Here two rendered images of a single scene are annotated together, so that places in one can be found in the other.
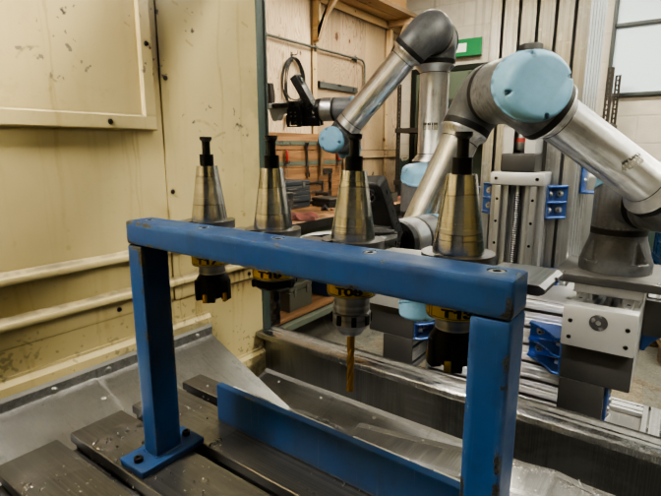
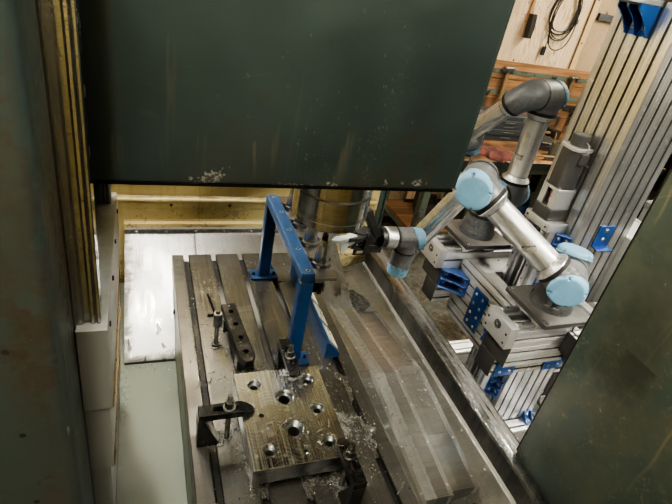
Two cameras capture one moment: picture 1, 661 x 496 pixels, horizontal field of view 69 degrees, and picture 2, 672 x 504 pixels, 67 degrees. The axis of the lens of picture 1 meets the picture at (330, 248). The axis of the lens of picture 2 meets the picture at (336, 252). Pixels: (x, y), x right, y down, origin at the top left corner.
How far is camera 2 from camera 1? 1.17 m
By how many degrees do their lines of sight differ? 33
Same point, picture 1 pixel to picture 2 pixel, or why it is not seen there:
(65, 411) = (251, 242)
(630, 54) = not seen: outside the picture
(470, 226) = (319, 254)
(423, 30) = (518, 96)
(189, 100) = not seen: hidden behind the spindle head
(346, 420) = (376, 307)
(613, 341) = (499, 336)
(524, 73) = (465, 183)
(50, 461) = (231, 260)
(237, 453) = (284, 288)
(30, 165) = not seen: hidden behind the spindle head
